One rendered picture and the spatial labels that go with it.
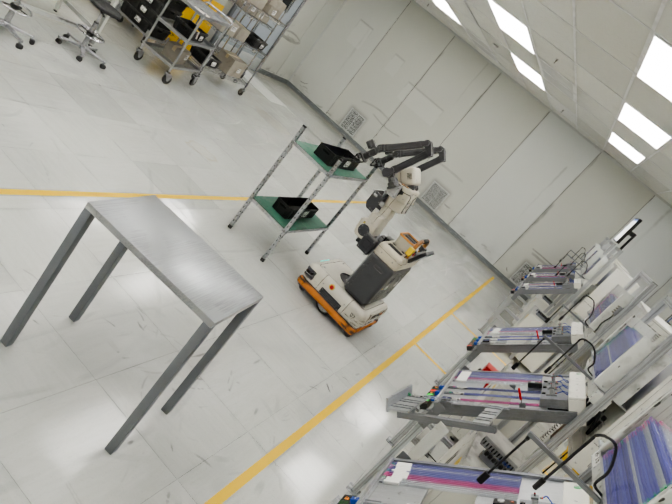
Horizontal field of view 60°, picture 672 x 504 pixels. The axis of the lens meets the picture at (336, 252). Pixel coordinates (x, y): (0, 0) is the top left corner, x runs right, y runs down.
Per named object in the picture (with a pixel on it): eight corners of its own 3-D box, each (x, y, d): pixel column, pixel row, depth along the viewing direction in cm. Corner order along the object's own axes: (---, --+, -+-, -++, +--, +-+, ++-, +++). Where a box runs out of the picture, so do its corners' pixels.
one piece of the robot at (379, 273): (376, 309, 529) (437, 242, 503) (354, 319, 479) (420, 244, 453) (351, 284, 537) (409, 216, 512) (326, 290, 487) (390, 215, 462)
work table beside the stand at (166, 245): (73, 314, 296) (155, 194, 271) (170, 411, 287) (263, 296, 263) (-1, 341, 254) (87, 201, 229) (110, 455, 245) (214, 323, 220)
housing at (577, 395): (568, 425, 289) (568, 397, 289) (570, 396, 335) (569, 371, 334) (586, 426, 286) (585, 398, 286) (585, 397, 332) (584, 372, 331)
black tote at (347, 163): (327, 166, 480) (335, 155, 476) (313, 152, 484) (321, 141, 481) (353, 171, 532) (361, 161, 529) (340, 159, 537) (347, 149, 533)
